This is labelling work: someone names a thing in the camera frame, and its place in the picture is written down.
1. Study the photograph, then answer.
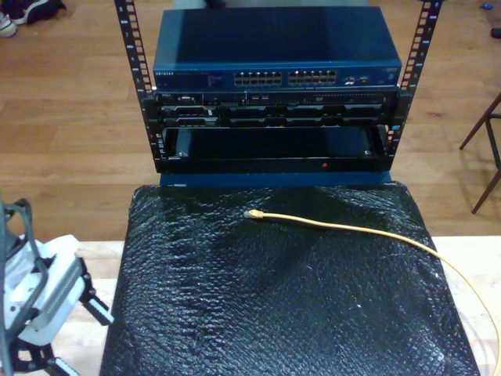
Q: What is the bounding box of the yellow network cable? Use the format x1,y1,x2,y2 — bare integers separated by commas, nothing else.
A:
243,209,501,376

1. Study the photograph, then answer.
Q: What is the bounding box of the black bubble wrap mat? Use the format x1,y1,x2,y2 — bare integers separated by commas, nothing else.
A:
99,183,481,376

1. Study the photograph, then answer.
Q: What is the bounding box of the blue flat rack unit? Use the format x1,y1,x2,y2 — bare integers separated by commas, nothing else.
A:
159,172,393,190

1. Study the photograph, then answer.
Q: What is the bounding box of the white sneaker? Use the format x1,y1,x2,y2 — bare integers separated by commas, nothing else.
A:
0,11,19,38

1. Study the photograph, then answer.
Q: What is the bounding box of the black rack server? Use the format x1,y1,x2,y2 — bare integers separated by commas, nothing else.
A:
154,89,400,128

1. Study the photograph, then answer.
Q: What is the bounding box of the dark sneaker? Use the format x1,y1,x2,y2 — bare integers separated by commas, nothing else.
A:
7,0,67,25

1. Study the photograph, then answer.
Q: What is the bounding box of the dark wooden chair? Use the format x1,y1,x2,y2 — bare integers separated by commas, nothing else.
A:
459,92,501,215

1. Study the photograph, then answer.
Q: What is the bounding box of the black perforated rack post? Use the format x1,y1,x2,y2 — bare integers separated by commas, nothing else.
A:
114,0,165,173
383,0,445,169

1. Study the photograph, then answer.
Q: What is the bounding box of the blue network switch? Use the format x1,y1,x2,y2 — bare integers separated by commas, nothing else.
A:
152,6,402,93

